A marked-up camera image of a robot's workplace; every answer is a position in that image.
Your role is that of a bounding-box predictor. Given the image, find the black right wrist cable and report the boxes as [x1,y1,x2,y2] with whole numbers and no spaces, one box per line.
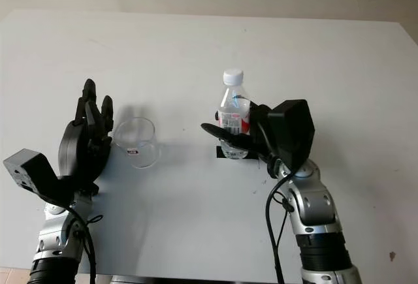
[251,114,295,284]

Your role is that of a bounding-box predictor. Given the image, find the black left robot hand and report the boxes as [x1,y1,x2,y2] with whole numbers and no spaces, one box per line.
[57,77,115,194]

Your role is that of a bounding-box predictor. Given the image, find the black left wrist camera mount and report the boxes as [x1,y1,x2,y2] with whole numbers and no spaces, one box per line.
[2,148,73,205]

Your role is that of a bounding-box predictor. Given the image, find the black tape marker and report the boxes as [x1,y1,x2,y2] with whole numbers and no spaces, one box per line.
[216,146,259,161]

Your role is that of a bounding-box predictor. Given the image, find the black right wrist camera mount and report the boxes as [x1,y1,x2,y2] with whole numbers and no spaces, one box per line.
[267,99,316,171]

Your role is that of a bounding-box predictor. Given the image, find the black robot torso edge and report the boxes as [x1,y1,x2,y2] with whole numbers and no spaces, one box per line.
[110,274,281,284]

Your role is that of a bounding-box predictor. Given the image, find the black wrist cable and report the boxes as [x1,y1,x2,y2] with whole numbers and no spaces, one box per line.
[69,208,105,284]
[251,114,295,284]

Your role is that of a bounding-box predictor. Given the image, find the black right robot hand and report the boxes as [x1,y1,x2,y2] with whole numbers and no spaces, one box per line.
[200,100,282,178]

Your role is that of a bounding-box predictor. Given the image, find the clear glass cup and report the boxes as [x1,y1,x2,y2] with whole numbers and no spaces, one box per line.
[114,117,157,169]

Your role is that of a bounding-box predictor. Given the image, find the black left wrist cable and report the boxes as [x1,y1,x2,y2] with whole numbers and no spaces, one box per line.
[69,208,105,284]

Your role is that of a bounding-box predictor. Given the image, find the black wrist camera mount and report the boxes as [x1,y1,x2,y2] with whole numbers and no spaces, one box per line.
[267,99,316,171]
[2,148,73,205]

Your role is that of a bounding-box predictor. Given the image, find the clear plastic water bottle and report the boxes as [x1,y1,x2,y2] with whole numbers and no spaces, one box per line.
[214,68,253,161]

